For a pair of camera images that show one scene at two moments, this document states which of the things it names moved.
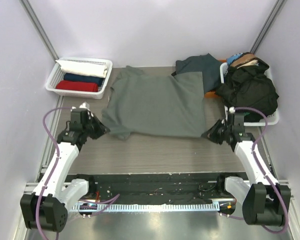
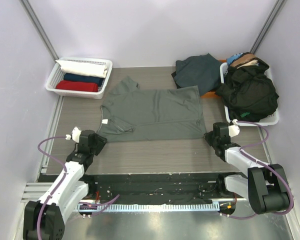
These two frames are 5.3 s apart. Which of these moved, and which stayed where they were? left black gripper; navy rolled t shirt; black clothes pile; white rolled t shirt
Moved: left black gripper
Stayed: black clothes pile; navy rolled t shirt; white rolled t shirt
